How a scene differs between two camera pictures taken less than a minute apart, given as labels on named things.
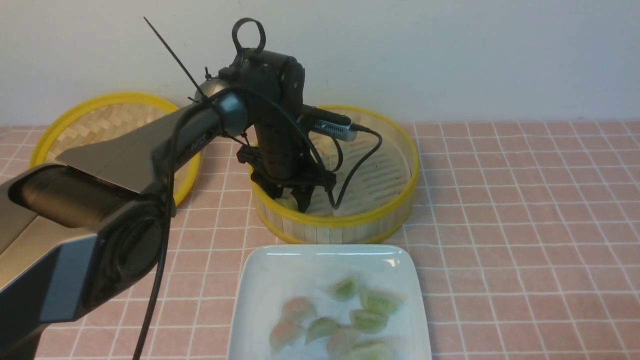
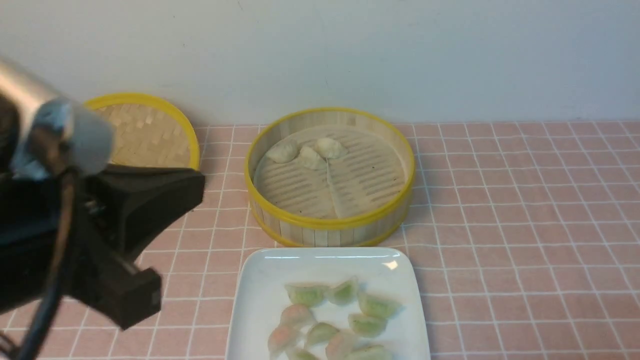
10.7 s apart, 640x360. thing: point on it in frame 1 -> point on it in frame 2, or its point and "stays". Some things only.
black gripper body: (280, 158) -> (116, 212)
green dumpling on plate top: (344, 290) stays
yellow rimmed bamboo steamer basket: (376, 185) stays
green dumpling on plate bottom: (374, 351) stays
